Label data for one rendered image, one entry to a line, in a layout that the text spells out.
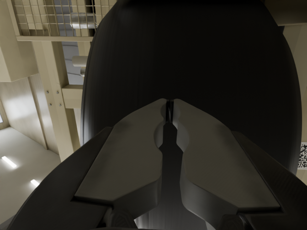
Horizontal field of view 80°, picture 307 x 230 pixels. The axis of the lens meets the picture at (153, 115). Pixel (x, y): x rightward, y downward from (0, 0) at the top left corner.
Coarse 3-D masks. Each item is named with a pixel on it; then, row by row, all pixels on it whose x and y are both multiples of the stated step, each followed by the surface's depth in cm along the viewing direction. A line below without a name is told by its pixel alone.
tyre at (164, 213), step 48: (144, 0) 27; (192, 0) 26; (240, 0) 26; (96, 48) 25; (144, 48) 22; (192, 48) 22; (240, 48) 22; (288, 48) 25; (96, 96) 22; (144, 96) 21; (192, 96) 21; (240, 96) 20; (288, 96) 21; (288, 144) 21
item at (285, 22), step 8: (264, 0) 47; (272, 0) 43; (280, 0) 40; (288, 0) 38; (296, 0) 35; (304, 0) 33; (272, 8) 43; (280, 8) 40; (288, 8) 38; (296, 8) 35; (304, 8) 33; (272, 16) 43; (280, 16) 40; (288, 16) 38; (296, 16) 35; (304, 16) 33; (280, 24) 40; (288, 24) 38; (296, 24) 37; (304, 24) 36
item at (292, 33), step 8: (288, 32) 41; (296, 32) 39; (304, 32) 36; (288, 40) 41; (296, 40) 38; (304, 40) 36; (296, 48) 38; (304, 48) 36; (296, 56) 38; (304, 56) 36; (296, 64) 38; (304, 64) 36; (304, 72) 36; (304, 80) 36; (304, 88) 36; (304, 96) 36; (304, 104) 37; (304, 112) 38; (304, 120) 38; (304, 128) 39; (304, 136) 40; (296, 176) 44; (304, 176) 44
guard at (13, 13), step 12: (12, 0) 70; (60, 0) 68; (84, 0) 68; (108, 0) 68; (12, 12) 70; (24, 12) 71; (72, 24) 72; (24, 36) 74; (36, 36) 73; (48, 36) 73; (60, 36) 74
